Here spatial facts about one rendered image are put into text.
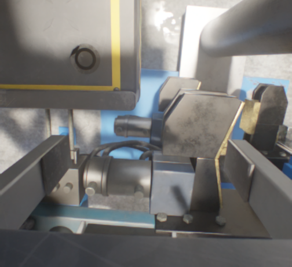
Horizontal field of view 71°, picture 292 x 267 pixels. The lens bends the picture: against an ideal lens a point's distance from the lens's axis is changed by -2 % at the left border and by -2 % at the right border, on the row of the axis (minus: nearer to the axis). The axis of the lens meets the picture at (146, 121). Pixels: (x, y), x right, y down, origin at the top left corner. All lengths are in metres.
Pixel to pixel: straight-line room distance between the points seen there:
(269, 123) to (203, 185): 0.63
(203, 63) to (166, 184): 0.96
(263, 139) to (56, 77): 1.00
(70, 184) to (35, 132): 1.26
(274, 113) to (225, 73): 0.43
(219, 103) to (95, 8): 0.33
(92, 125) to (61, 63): 1.30
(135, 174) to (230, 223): 0.28
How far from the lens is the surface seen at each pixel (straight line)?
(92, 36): 0.33
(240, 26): 0.79
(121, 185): 0.58
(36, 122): 1.78
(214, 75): 1.39
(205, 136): 0.53
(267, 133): 1.16
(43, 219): 0.63
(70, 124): 0.57
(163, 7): 1.52
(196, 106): 0.50
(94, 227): 0.58
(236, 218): 0.66
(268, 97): 1.11
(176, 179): 0.54
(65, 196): 0.63
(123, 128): 1.01
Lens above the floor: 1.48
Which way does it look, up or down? 74 degrees down
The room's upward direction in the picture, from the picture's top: 174 degrees counter-clockwise
